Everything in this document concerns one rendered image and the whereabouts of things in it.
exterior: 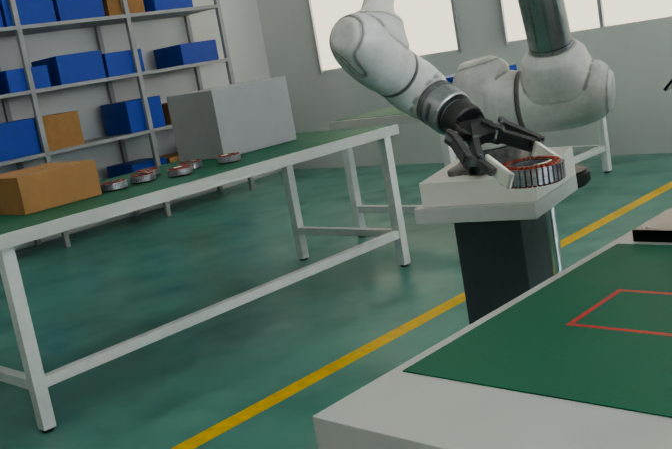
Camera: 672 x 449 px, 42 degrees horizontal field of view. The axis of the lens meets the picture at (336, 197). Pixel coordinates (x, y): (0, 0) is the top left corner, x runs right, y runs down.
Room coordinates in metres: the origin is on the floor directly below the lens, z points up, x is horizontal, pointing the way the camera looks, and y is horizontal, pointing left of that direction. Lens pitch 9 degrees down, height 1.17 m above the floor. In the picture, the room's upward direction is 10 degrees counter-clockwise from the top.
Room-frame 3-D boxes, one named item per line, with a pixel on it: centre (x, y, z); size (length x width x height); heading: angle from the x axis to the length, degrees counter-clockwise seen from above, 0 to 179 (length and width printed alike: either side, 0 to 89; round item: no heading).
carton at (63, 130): (7.31, 2.24, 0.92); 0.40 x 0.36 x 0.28; 45
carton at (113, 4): (7.91, 1.63, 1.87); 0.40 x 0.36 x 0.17; 44
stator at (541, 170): (1.48, -0.34, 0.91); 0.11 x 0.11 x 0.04
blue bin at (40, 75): (7.17, 2.37, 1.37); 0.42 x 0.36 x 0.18; 47
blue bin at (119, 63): (7.81, 1.72, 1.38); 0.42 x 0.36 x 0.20; 42
